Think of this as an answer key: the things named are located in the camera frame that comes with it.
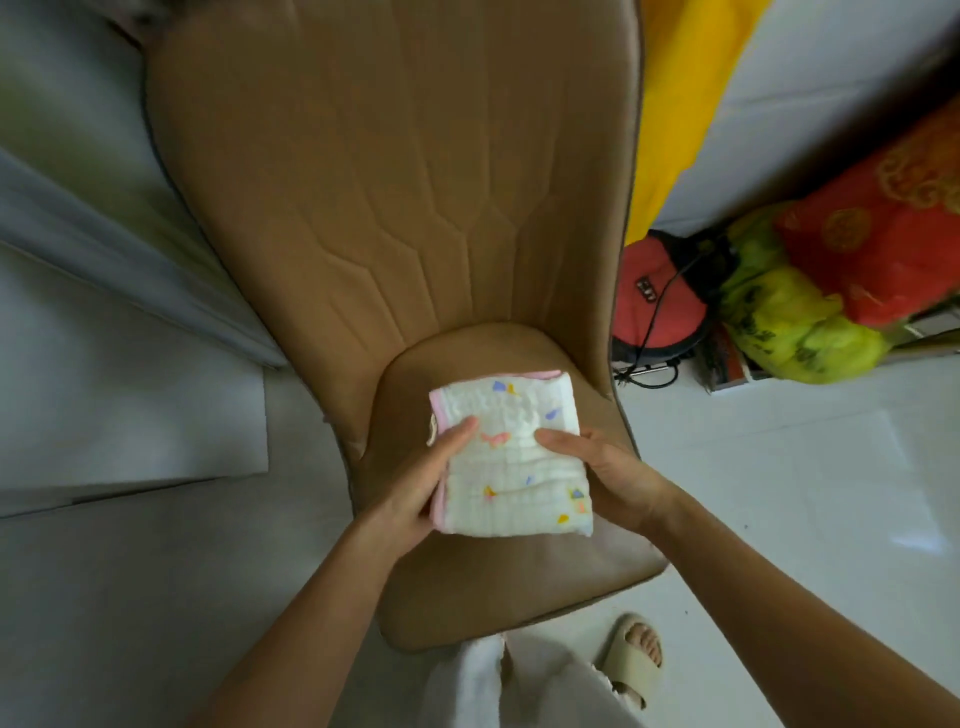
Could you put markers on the white cabinet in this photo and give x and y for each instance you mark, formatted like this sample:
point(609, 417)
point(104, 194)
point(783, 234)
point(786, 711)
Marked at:
point(112, 390)

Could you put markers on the red and black round appliance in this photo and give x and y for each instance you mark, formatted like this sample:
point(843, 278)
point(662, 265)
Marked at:
point(660, 307)

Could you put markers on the brown leather chair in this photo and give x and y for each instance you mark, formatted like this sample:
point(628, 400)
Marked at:
point(390, 187)

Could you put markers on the person's left hand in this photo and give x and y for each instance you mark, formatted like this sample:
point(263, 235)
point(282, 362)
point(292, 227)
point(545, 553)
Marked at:
point(405, 510)

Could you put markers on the yellow cloth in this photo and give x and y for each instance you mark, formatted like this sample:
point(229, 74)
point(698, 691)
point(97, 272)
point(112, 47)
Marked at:
point(690, 90)

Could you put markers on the yellow-green plastic bag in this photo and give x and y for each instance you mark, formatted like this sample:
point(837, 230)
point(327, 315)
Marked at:
point(795, 330)

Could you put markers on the white plastic crate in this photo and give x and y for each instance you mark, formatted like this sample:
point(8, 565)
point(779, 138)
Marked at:
point(724, 367)

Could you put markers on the person's right hand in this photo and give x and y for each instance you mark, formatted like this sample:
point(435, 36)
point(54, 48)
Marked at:
point(622, 487)

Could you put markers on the person's right forearm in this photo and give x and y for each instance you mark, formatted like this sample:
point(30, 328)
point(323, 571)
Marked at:
point(787, 622)

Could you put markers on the red bag with gold print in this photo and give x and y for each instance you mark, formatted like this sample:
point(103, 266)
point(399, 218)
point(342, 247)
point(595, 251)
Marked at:
point(885, 247)

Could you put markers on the white door frame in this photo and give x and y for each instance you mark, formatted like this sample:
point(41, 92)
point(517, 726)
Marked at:
point(112, 225)

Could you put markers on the person's left forearm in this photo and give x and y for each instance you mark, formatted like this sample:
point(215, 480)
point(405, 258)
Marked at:
point(300, 637)

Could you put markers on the pink-edged white cloth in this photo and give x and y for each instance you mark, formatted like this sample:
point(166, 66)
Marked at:
point(510, 480)

